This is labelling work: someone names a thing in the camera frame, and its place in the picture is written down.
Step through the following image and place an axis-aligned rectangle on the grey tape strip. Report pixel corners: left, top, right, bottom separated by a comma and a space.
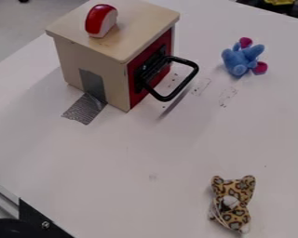
59, 68, 110, 126

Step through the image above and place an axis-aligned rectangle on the beige wooden cabinet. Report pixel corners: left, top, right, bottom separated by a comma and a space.
44, 0, 182, 112

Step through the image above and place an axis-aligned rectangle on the red and white toy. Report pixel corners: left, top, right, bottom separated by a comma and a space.
84, 3, 119, 39

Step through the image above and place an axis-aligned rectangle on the blue plush animal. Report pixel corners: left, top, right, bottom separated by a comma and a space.
220, 36, 270, 78

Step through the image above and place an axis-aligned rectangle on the yellow spotted plush animal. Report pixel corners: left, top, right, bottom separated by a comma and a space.
207, 175, 258, 234

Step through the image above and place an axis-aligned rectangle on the red drawer with black handle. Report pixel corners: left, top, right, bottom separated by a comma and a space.
126, 28, 200, 110

